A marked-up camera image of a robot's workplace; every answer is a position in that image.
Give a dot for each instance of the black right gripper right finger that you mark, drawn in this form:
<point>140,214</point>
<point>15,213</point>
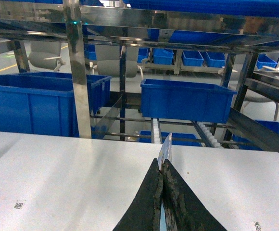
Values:
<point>183,209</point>

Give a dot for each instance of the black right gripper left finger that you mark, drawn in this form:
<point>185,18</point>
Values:
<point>144,212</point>

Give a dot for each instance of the flower gift bag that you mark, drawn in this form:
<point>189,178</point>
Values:
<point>165,153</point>

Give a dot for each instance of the blue bin on rollers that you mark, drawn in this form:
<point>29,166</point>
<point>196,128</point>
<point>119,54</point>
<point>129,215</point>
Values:
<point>180,100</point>

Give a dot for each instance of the small qr code sticker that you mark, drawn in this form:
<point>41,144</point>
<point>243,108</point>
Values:
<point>19,204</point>

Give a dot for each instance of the blue bin behind table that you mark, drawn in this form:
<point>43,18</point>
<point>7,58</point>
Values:
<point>51,103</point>

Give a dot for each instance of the stainless steel rack post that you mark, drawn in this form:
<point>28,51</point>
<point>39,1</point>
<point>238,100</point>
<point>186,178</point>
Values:
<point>72,15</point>

